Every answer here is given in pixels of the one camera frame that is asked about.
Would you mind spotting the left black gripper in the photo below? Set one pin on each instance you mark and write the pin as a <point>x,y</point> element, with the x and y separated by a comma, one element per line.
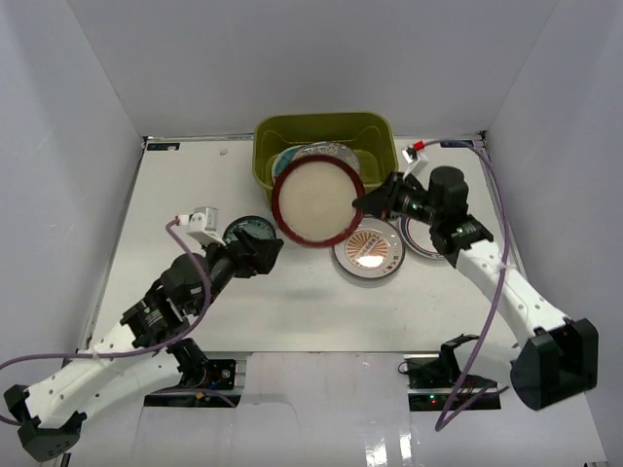
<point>247,255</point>

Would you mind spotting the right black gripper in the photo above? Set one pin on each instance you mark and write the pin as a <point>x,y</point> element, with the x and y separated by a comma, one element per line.
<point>374,202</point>

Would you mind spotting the grey deer snowflake plate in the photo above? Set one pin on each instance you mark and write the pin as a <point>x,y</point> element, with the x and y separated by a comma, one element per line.
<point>330,149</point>

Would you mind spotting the beige plate dark red rim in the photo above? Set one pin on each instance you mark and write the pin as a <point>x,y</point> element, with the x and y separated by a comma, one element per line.
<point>312,201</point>

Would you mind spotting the teal scalloped plate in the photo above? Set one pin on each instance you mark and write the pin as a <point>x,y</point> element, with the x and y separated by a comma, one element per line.
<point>282,160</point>

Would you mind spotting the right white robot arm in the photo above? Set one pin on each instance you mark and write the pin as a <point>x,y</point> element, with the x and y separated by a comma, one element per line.
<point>555,358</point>

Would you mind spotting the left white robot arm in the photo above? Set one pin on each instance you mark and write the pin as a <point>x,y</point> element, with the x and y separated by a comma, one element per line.
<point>149,349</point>

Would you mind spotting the olive green plastic bin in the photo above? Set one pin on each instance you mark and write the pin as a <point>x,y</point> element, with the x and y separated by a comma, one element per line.
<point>368,134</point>

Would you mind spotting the small blue patterned plate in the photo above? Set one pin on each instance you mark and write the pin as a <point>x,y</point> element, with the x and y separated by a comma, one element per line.
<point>256,226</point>

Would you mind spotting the white plate green rim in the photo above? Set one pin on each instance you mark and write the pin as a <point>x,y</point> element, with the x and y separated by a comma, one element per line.
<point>416,236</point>

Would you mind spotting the white orange sunburst plate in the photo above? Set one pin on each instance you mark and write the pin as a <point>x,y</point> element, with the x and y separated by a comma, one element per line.
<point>374,251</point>

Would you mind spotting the right table corner label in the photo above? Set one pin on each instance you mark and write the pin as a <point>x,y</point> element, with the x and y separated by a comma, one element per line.
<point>456,143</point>

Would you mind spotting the table corner label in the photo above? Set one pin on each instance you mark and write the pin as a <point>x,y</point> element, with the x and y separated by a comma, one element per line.
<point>162,147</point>
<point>456,143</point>

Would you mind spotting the left table corner label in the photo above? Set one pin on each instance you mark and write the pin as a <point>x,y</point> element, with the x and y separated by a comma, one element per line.
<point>162,147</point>

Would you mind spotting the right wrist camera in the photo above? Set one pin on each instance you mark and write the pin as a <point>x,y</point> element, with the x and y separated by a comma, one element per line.
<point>416,158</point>

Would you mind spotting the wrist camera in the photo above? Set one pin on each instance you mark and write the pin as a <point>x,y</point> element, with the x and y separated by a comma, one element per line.
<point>416,158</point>
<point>201,226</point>

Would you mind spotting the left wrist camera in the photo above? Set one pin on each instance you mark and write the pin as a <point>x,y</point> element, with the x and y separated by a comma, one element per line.
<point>201,226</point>

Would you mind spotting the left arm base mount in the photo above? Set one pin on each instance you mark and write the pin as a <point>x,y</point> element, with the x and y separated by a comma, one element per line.
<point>218,387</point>

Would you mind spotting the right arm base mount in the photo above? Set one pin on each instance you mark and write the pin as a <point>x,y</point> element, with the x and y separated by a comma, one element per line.
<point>429,387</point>

